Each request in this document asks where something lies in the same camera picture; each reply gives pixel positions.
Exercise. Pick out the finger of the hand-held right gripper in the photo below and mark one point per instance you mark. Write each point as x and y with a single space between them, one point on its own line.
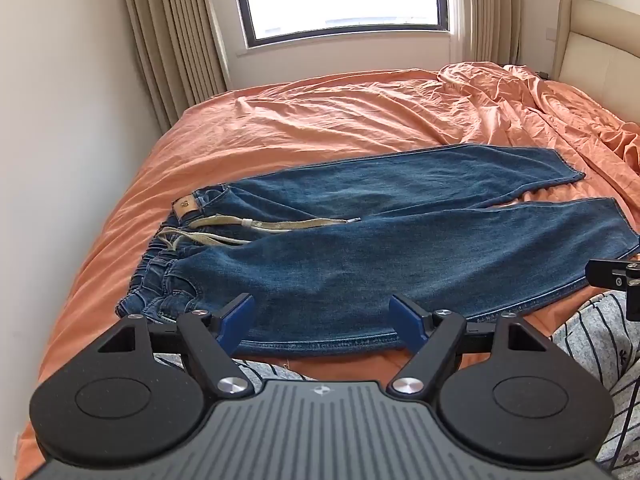
612 275

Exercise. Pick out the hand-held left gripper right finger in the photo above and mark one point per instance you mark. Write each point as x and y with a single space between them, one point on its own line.
404 321

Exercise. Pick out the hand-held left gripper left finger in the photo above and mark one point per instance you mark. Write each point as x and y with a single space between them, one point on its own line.
241 321

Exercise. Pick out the blue denim pants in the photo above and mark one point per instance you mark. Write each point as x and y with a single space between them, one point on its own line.
380 240

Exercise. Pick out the person's white striped clothing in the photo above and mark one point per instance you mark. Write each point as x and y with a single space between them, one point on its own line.
590 345

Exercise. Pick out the beige padded headboard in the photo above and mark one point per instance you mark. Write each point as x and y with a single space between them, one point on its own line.
600 55

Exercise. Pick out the orange bed sheet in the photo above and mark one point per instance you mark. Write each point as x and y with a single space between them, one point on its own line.
325 115

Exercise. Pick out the beige curtain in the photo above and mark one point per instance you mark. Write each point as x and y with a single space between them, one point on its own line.
170 35
487 10

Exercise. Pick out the dark framed window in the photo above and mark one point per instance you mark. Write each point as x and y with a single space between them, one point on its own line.
345 5

